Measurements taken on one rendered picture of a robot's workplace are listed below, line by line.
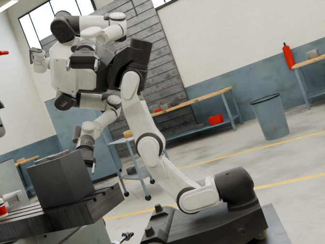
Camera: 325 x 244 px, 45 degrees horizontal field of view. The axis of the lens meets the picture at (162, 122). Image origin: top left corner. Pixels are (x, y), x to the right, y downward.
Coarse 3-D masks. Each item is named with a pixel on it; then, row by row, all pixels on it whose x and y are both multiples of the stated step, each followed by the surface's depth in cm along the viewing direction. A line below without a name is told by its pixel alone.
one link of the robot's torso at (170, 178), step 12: (144, 144) 195; (156, 144) 195; (144, 156) 195; (156, 156) 195; (156, 168) 197; (168, 168) 200; (156, 180) 201; (168, 180) 200; (180, 180) 200; (168, 192) 201; (180, 192) 199
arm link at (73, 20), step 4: (60, 12) 194; (64, 12) 194; (56, 16) 189; (60, 16) 188; (64, 16) 189; (68, 16) 189; (72, 16) 189; (76, 16) 189; (68, 20) 188; (72, 20) 188; (76, 20) 188; (72, 24) 188; (76, 24) 188; (76, 28) 189; (76, 32) 191
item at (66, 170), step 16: (48, 160) 162; (64, 160) 154; (80, 160) 161; (32, 176) 163; (48, 176) 158; (64, 176) 153; (80, 176) 159; (48, 192) 161; (64, 192) 155; (80, 192) 156
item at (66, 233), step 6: (72, 228) 188; (78, 228) 192; (42, 234) 172; (48, 234) 175; (54, 234) 177; (60, 234) 181; (66, 234) 184; (18, 240) 161; (24, 240) 163; (30, 240) 166; (36, 240) 168; (42, 240) 171; (48, 240) 174; (54, 240) 177; (60, 240) 180
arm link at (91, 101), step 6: (84, 96) 217; (90, 96) 218; (96, 96) 219; (102, 96) 219; (108, 96) 218; (114, 96) 219; (84, 102) 217; (90, 102) 217; (96, 102) 218; (102, 102) 218; (108, 102) 216; (114, 102) 215; (120, 102) 218; (90, 108) 220; (96, 108) 220; (102, 108) 220
